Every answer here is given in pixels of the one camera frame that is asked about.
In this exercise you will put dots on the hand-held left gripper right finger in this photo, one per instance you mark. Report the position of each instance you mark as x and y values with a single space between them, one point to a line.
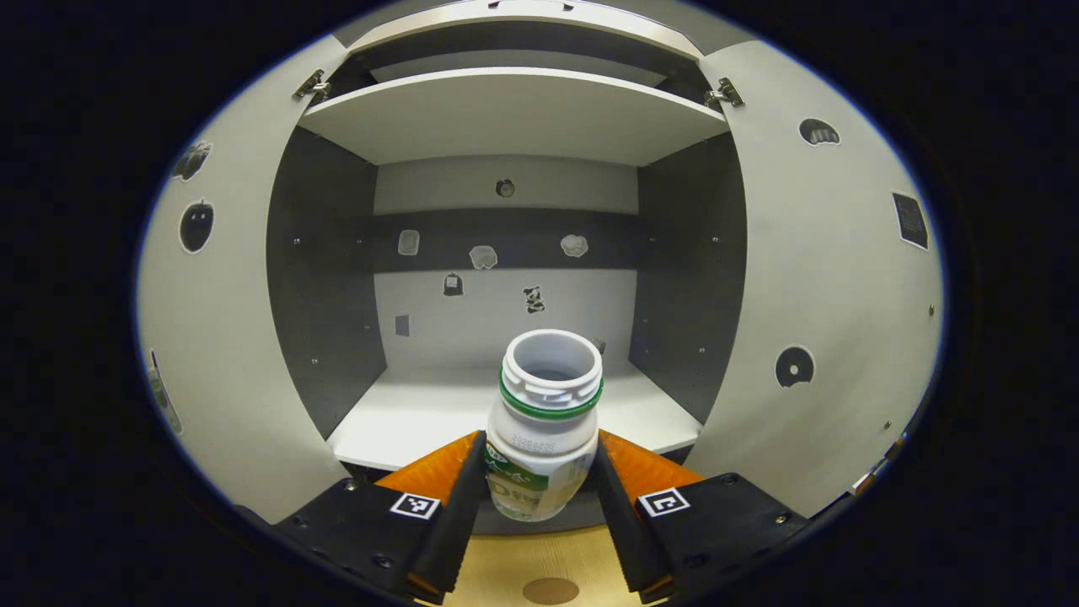
620 514

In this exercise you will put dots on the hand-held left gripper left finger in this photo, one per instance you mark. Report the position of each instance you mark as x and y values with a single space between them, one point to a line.
459 514

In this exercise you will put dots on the white and grey cabinet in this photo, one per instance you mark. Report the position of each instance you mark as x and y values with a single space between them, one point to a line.
337 278

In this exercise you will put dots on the white cabinet door camera sticker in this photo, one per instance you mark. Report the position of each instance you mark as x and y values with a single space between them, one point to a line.
244 337

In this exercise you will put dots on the brown round disc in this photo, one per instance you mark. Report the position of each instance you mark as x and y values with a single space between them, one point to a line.
550 591

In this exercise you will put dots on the white cabinet shelf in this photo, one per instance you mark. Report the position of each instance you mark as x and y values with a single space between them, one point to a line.
421 413
514 118

